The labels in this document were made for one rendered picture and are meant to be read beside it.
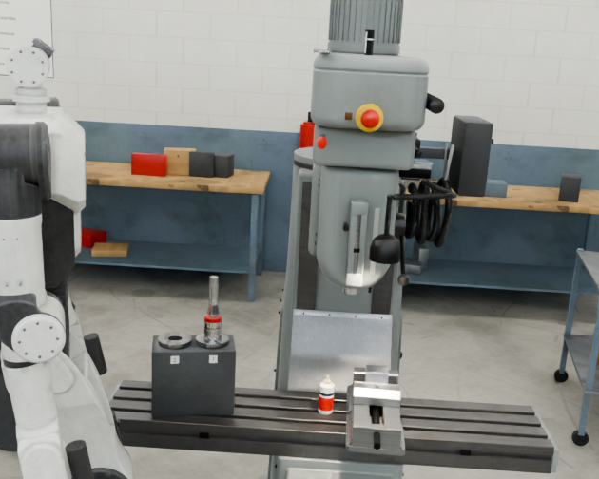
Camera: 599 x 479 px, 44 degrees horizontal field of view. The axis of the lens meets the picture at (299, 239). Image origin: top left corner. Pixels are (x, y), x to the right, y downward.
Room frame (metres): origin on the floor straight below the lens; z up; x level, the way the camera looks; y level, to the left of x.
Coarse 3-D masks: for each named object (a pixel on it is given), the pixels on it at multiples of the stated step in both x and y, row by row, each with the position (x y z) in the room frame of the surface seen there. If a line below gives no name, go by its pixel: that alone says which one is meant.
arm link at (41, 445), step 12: (24, 432) 1.05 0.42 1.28; (36, 432) 1.05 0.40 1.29; (48, 432) 1.06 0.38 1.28; (24, 444) 1.04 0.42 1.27; (36, 444) 1.04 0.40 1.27; (48, 444) 1.04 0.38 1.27; (60, 444) 1.05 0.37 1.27; (24, 456) 1.03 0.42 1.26; (36, 456) 1.03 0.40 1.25; (48, 456) 1.04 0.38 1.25; (60, 456) 1.05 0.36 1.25; (24, 468) 1.03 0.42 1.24; (36, 468) 1.03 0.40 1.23; (48, 468) 1.04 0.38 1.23; (60, 468) 1.04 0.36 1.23
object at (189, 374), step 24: (168, 336) 1.84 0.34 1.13; (192, 336) 1.88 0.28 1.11; (168, 360) 1.77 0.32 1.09; (192, 360) 1.78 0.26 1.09; (216, 360) 1.79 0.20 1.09; (168, 384) 1.77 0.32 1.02; (192, 384) 1.78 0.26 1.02; (216, 384) 1.79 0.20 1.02; (168, 408) 1.77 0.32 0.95; (192, 408) 1.78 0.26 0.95; (216, 408) 1.79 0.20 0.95
